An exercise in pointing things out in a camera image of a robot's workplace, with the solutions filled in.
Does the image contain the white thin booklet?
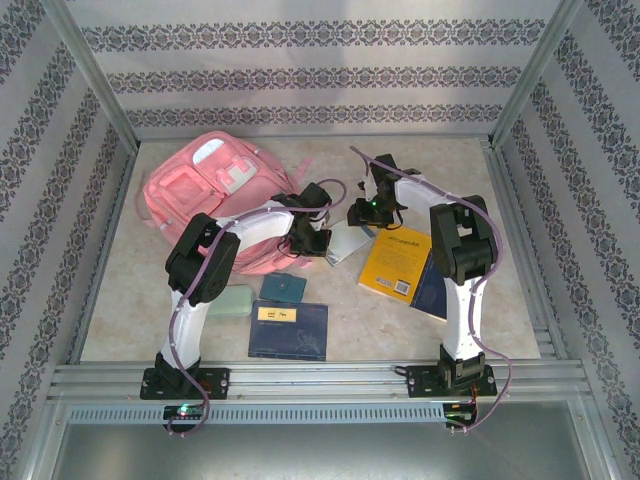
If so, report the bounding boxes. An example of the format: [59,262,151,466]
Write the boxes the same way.
[324,219,377,267]

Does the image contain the right controller board blue light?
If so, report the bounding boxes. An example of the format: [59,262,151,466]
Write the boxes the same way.
[443,402,479,426]

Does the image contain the navy notebook with yellow label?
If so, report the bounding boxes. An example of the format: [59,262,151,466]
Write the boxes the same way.
[247,299,330,362]

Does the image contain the pink school backpack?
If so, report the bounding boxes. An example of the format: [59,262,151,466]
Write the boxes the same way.
[134,130,314,276]

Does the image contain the aluminium frame rail short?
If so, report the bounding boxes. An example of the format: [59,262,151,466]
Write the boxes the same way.
[134,130,494,143]

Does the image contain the aluminium frame post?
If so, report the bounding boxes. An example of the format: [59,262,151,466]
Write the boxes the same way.
[39,0,141,149]
[489,0,584,149]

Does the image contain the aluminium frame rail wide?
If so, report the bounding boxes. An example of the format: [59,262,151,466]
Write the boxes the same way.
[482,139,571,361]

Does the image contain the navy book with yellow spine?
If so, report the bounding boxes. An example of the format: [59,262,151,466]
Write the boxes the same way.
[409,249,449,322]

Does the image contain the yellow paperback book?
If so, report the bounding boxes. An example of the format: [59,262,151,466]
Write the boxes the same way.
[357,225,434,306]

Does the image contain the aluminium frame rail narrow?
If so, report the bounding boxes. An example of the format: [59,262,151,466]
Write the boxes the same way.
[67,142,141,365]

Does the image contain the slotted grey cable duct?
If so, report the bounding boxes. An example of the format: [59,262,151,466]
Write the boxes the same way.
[67,402,449,425]

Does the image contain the aluminium mounting rail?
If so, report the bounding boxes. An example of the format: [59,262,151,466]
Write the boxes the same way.
[47,360,589,401]

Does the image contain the left controller board green light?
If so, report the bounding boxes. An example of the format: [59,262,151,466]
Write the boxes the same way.
[163,404,204,420]

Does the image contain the teal snap wallet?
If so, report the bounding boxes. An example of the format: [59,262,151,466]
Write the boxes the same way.
[259,272,307,304]

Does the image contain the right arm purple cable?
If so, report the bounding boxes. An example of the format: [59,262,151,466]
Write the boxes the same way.
[348,145,515,435]

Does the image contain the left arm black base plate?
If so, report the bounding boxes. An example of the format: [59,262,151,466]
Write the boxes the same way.
[139,367,231,401]

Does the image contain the mint green pencil case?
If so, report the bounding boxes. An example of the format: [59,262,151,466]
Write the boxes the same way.
[207,283,254,317]

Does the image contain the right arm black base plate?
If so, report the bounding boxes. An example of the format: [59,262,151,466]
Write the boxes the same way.
[405,364,497,400]

